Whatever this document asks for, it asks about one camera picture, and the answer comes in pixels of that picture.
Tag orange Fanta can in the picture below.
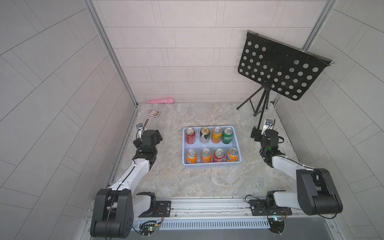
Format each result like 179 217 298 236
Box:
226 148 239 162

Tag green Sprite can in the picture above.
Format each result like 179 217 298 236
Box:
222 127 234 145

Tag orange yellow soda can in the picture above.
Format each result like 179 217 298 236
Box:
212 127 223 144

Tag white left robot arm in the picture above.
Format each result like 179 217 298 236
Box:
90 130 165 240

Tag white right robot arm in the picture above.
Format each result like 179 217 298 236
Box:
251 127 343 217

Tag light blue plastic basket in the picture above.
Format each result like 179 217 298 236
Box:
182 126 243 168

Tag red cola can back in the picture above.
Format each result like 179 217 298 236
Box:
185 128 196 145

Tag red cola can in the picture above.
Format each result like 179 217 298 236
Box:
185 128 196 145
213 149 226 163

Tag orange can front left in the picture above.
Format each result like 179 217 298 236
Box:
186 150 198 164

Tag pink handheld microphone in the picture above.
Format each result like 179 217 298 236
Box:
146 98 175 104

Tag red cola can front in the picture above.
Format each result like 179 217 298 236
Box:
213 149 226 163

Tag white green beer can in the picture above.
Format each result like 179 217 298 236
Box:
200 128 211 144

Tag orange can front middle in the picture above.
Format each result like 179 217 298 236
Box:
201 148 212 164

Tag black perforated music stand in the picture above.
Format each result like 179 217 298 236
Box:
238 31 332 119

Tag left circuit board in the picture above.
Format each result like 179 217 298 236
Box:
139 221 161 238

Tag circuit board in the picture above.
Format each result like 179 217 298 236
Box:
139 221 161 238
268 218 286 236

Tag right circuit board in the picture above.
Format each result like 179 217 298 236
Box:
268 218 286 236

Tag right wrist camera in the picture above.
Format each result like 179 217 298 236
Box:
264 119 276 129

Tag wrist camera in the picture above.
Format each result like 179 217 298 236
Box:
136 123 145 131
264 119 276 129

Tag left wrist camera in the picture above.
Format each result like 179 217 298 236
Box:
136 123 145 131

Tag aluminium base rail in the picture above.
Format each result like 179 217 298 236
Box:
83 196 337 232

